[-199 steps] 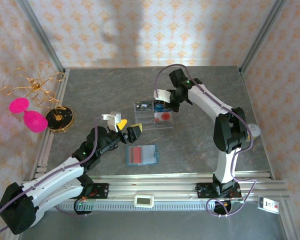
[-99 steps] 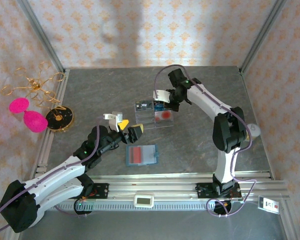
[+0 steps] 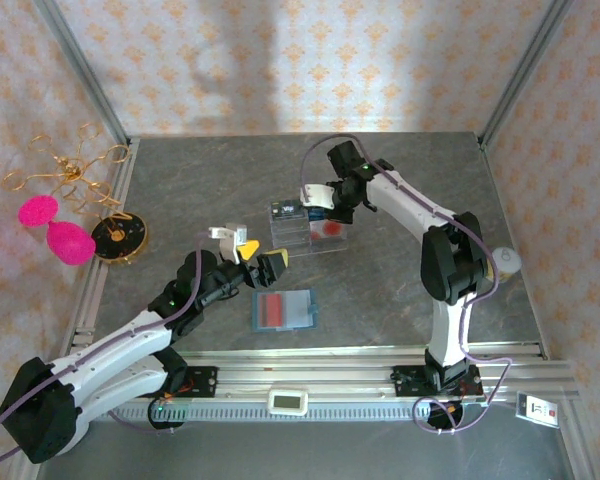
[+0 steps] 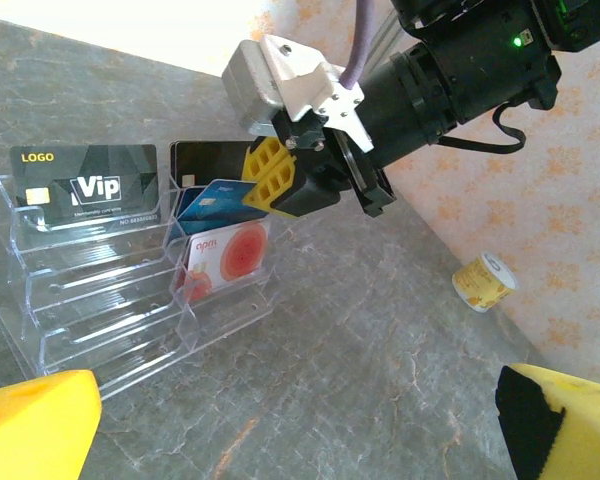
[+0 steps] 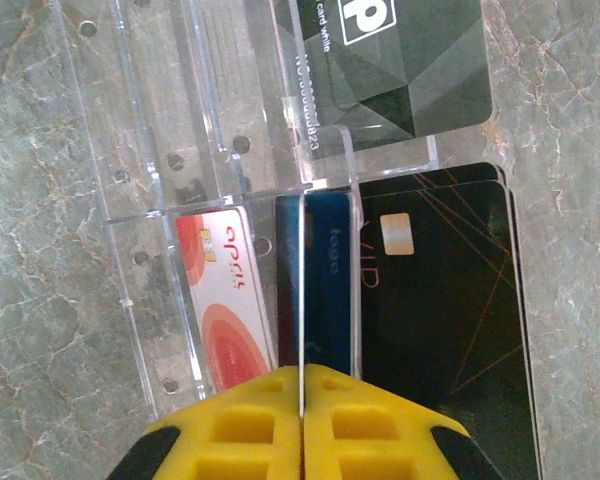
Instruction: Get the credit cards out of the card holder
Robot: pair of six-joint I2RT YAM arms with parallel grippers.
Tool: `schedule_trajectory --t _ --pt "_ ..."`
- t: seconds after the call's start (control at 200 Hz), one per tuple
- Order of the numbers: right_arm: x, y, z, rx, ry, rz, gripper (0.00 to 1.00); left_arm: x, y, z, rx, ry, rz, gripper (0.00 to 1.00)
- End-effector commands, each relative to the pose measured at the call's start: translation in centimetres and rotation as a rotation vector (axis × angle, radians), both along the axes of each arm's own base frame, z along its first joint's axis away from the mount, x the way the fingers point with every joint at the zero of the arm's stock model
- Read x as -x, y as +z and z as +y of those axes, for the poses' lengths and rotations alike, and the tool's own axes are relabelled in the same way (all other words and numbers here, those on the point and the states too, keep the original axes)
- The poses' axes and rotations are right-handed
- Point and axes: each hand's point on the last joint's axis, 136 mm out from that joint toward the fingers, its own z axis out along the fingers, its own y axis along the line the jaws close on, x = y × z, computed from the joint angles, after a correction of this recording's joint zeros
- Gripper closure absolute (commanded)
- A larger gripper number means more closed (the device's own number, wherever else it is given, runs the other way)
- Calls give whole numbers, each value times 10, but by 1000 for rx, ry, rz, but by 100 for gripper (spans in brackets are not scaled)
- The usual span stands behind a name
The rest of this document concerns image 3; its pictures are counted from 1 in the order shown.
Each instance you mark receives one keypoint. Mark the large pink egg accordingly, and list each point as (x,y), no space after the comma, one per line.
(71,243)

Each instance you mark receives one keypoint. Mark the black VIP card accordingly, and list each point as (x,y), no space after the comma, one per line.
(286,210)

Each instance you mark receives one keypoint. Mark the small white label box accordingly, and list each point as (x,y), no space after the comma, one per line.
(537,410)

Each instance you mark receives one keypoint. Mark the aluminium frame post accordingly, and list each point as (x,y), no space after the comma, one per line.
(527,72)
(82,72)

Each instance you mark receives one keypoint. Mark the blue leather card holder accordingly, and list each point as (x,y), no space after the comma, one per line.
(300,310)

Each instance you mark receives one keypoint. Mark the white card with red circles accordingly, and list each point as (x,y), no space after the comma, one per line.
(330,229)

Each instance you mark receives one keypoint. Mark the blue card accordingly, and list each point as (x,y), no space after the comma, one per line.
(316,214)

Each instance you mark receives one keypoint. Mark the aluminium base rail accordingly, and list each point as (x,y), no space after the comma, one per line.
(330,370)

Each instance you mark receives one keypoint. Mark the white digital timer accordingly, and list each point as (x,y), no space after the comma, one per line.
(287,401)

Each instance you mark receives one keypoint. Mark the aluminium table edge rail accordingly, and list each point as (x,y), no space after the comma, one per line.
(91,295)

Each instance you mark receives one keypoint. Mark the clear acrylic card stand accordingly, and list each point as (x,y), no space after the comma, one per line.
(290,240)

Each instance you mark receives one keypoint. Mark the yellow jar with white lid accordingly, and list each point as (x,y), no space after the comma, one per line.
(507,260)

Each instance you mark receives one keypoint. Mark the small pink egg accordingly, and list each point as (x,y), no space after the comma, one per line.
(38,211)

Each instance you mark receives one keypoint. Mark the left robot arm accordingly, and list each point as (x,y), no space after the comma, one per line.
(115,345)

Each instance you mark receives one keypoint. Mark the red striped card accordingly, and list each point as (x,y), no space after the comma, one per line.
(271,310)

